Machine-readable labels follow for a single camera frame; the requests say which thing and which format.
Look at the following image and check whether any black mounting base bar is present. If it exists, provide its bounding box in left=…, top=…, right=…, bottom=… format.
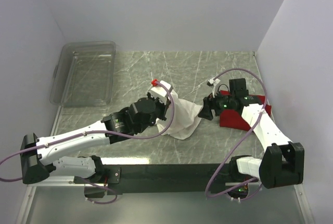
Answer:
left=73, top=163, right=261, bottom=198

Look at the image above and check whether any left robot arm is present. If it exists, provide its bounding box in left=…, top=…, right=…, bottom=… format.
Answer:
left=20, top=93, right=174, bottom=184

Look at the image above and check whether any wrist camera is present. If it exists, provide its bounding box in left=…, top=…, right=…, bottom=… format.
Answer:
left=207, top=78, right=221, bottom=97
left=149, top=79, right=173, bottom=99

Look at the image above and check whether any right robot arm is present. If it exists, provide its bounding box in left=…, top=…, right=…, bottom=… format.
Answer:
left=198, top=78, right=305, bottom=189

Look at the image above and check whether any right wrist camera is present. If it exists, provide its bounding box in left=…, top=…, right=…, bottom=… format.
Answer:
left=207, top=78, right=221, bottom=97

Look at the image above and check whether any clear plastic bin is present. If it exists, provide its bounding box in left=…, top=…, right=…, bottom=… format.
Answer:
left=49, top=41, right=116, bottom=107

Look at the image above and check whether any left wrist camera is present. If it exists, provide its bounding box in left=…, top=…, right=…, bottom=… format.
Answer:
left=149, top=79, right=173, bottom=99

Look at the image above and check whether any white Coca-Cola t-shirt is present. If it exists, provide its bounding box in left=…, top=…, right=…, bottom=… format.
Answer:
left=163, top=91, right=202, bottom=140

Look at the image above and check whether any folded red t-shirt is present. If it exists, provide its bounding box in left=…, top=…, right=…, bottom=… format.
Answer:
left=219, top=90, right=272, bottom=131

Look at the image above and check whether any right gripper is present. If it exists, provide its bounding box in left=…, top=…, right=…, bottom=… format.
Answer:
left=197, top=88, right=235, bottom=121

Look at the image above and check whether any aluminium rail frame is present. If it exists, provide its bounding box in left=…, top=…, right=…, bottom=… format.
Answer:
left=15, top=106, right=62, bottom=224

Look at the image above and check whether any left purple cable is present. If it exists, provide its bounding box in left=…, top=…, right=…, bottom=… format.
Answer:
left=0, top=82, right=175, bottom=182

